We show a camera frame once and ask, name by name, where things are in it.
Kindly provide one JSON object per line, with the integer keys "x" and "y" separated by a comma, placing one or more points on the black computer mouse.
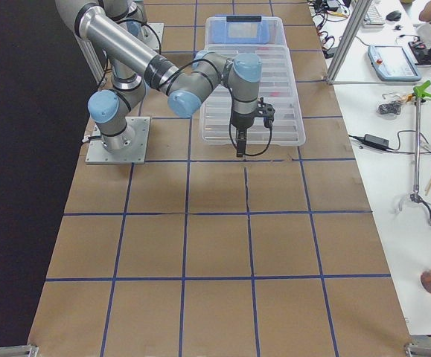
{"x": 394, "y": 16}

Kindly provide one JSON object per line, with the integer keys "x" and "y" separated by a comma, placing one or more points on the aluminium corner bracket right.
{"x": 415, "y": 350}

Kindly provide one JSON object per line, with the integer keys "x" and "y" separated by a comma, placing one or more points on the aluminium corner bracket left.
{"x": 19, "y": 351}

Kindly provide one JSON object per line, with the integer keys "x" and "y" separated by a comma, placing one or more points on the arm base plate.
{"x": 128, "y": 147}
{"x": 150, "y": 34}

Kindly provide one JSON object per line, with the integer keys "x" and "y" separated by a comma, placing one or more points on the black box latch handle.
{"x": 243, "y": 18}

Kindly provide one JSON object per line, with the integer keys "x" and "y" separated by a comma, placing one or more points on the black power adapter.
{"x": 376, "y": 142}

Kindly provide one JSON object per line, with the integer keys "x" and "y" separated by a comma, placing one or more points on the clear plastic storage box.
{"x": 270, "y": 31}

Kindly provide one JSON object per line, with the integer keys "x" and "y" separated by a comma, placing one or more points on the aluminium frame post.
{"x": 354, "y": 22}

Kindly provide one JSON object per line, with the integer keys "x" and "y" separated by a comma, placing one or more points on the white keyboard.
{"x": 373, "y": 19}

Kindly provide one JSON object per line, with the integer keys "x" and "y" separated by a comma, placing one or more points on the blue teach pendant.
{"x": 392, "y": 64}

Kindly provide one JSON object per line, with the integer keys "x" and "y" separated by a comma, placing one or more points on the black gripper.
{"x": 241, "y": 121}

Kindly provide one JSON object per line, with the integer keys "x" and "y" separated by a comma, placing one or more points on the green-handled reacher grabber tool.
{"x": 419, "y": 94}

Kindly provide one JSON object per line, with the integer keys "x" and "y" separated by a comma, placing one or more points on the aluminium corner bracket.
{"x": 19, "y": 351}
{"x": 415, "y": 350}

